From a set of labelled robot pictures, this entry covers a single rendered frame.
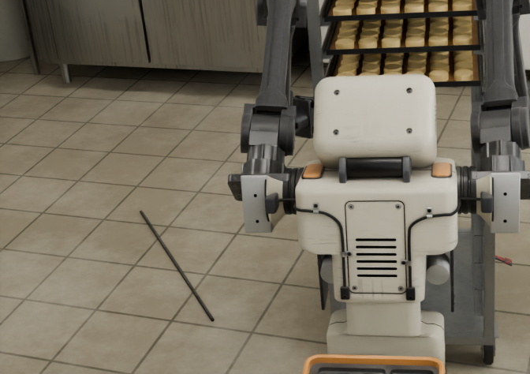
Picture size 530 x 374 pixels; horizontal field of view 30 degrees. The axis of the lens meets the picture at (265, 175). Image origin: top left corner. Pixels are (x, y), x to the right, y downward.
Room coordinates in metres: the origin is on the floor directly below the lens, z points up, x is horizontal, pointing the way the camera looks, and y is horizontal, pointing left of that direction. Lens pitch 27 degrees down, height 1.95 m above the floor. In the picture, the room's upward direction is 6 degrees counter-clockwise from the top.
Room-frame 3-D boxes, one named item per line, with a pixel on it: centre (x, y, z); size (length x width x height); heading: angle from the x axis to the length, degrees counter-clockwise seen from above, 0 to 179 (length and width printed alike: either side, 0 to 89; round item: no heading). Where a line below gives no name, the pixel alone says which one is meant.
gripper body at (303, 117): (2.30, -0.09, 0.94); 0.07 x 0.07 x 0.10; 48
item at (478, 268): (2.68, -0.65, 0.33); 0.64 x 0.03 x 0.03; 168
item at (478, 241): (2.68, -0.65, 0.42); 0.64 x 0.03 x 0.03; 168
